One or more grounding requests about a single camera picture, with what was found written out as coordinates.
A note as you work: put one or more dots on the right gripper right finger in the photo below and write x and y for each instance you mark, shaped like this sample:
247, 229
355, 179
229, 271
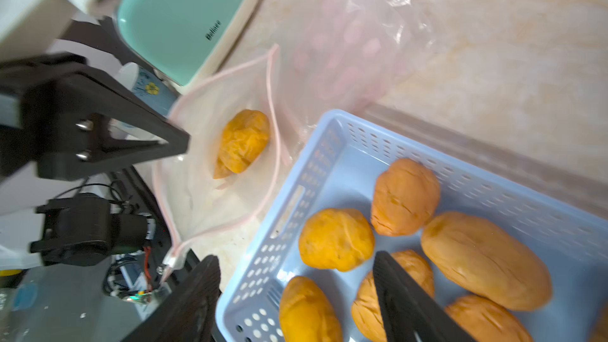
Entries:
409, 313

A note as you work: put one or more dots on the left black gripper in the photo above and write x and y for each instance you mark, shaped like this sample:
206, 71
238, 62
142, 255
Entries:
58, 117

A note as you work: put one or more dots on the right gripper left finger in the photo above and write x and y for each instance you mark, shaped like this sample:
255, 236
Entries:
188, 314

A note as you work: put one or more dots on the clear zipper bag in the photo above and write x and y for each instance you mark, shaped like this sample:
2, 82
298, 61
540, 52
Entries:
326, 54

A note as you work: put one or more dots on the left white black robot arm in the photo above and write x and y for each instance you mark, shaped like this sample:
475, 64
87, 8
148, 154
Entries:
81, 230

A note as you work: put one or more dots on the blue floral mug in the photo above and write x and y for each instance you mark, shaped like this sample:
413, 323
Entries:
149, 89

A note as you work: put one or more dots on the light blue plastic basket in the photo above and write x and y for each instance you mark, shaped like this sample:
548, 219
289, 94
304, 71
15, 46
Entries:
338, 168

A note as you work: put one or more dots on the mint green toaster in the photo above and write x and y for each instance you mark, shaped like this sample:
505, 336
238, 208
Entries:
185, 40

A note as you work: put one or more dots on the yellow green potato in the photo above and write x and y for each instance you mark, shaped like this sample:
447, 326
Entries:
600, 329

